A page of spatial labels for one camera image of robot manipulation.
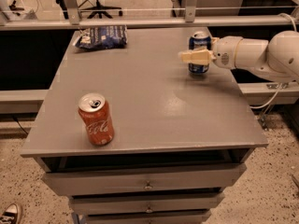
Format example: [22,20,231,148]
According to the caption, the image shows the grey drawer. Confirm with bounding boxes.
[70,193,224,215]
[43,163,246,196]
[86,210,210,224]

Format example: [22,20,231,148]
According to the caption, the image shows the grey metal railing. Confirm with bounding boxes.
[1,0,299,31]

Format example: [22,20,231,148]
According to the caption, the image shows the grey drawer cabinet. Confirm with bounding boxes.
[20,26,269,224]

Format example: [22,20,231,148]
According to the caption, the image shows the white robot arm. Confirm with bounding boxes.
[179,31,299,83]

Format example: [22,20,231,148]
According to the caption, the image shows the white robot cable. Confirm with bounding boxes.
[249,12,298,110]

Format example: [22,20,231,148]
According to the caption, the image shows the blue pepsi can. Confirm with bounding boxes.
[189,31,211,75]

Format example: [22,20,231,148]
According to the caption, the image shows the top grey drawer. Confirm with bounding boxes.
[43,163,246,196]

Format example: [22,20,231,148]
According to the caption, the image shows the bottom grey drawer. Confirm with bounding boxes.
[86,210,210,224]

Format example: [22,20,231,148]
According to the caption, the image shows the blue chip bag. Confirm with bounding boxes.
[73,25,127,50]

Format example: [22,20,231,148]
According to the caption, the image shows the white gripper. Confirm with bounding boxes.
[180,36,242,69]

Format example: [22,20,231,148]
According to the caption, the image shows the middle grey drawer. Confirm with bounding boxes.
[70,193,224,215]

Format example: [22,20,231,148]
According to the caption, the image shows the black white sneaker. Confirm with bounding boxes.
[0,203,21,224]

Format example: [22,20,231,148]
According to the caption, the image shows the red coca cola can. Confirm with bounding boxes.
[78,93,114,146]

